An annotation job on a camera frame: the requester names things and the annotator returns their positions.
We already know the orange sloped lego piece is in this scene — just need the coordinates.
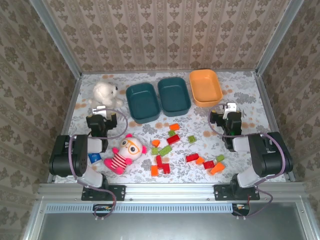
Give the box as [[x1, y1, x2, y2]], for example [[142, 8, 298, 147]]
[[209, 162, 226, 176]]

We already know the long green lego brick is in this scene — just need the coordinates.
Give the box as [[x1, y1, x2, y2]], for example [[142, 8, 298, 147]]
[[158, 145, 173, 158]]

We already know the pink plush doll with glasses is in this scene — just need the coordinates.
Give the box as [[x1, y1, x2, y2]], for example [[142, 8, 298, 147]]
[[103, 133, 148, 175]]

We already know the white plush teddy bear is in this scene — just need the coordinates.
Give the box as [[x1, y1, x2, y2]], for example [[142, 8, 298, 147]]
[[87, 81, 125, 111]]

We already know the dark teal plastic container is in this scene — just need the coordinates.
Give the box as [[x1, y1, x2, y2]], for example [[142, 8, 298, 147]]
[[157, 76, 192, 118], [125, 82, 161, 124]]

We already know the small blue white carton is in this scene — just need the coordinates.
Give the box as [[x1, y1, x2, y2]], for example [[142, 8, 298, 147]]
[[87, 152, 103, 166]]

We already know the orange plastic container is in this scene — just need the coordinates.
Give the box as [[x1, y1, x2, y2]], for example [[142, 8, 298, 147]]
[[189, 69, 224, 108]]

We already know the floral table mat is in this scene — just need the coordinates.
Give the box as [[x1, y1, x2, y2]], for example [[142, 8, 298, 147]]
[[54, 71, 288, 185]]

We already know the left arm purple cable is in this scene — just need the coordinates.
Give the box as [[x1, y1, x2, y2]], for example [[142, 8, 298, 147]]
[[68, 107, 130, 222]]

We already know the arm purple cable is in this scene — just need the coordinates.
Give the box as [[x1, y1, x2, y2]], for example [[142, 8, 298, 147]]
[[207, 103, 288, 219], [68, 107, 130, 222]]

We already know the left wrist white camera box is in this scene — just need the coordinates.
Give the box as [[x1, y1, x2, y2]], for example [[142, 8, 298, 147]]
[[91, 105, 113, 118]]

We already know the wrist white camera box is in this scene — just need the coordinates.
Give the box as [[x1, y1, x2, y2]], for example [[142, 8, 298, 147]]
[[91, 105, 113, 118], [223, 101, 237, 120]]

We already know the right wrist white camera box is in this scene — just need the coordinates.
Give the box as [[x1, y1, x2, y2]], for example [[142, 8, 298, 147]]
[[223, 101, 237, 120]]

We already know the aluminium side rail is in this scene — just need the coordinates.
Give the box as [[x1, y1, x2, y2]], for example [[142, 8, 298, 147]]
[[254, 71, 296, 183], [46, 73, 83, 185]]

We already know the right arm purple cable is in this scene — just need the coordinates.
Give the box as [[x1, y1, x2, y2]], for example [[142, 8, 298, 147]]
[[207, 103, 288, 219]]

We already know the thin aluminium rail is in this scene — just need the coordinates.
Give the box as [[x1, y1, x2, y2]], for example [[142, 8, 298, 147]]
[[81, 68, 258, 75]]

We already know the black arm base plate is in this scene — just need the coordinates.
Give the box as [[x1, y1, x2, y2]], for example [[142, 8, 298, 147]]
[[81, 184, 126, 202], [214, 184, 261, 202]]

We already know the black cable outlet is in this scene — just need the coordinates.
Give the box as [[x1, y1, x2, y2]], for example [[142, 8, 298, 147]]
[[231, 202, 251, 216]]

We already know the aluminium frame rail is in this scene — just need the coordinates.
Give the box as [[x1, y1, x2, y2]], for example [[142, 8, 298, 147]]
[[37, 183, 305, 202]]

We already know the aluminium frame post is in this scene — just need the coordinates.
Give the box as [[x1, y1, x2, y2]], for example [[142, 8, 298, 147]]
[[29, 0, 83, 79], [255, 0, 305, 76]]

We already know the slotted grey cable duct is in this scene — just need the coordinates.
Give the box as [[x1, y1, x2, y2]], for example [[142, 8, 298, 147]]
[[45, 202, 235, 214]]

